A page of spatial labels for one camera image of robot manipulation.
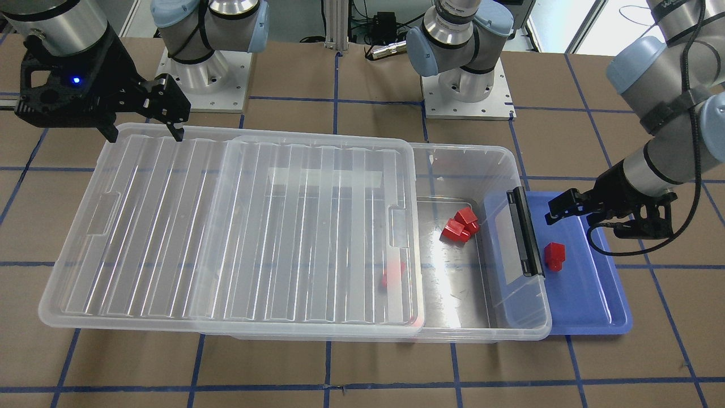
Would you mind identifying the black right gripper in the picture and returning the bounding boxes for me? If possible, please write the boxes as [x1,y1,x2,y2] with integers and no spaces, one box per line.
[15,27,191,143]

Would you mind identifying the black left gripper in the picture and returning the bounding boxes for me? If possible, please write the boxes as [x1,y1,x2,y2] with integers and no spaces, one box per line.
[545,162,677,240]

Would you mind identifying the clear plastic box lid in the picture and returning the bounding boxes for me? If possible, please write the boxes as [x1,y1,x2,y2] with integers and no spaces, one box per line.
[39,123,425,340]

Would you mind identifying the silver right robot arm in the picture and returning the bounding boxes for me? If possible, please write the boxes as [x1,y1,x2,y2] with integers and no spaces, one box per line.
[2,1,270,143]

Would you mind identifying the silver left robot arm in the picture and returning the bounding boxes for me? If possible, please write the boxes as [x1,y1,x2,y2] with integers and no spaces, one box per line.
[406,1,723,240]

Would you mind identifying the red block in box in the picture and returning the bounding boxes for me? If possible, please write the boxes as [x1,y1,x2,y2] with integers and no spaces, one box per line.
[380,261,407,290]
[454,206,481,235]
[441,219,472,243]

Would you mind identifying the clear plastic storage box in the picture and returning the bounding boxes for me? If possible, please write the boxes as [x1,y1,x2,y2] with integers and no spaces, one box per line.
[227,142,553,343]

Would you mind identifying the red block in tray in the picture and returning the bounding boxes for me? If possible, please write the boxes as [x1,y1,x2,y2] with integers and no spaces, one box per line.
[544,242,566,272]

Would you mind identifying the blue plastic tray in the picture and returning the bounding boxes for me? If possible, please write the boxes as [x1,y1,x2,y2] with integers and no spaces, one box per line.
[481,191,633,335]

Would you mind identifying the black box latch handle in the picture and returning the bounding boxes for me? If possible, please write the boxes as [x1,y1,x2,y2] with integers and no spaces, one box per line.
[506,186,545,277]

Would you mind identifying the aluminium extrusion post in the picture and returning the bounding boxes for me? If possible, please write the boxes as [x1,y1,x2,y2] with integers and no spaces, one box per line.
[323,0,351,55]

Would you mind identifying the black cables on desk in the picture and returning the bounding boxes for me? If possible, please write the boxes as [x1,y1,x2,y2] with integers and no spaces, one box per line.
[297,0,431,46]

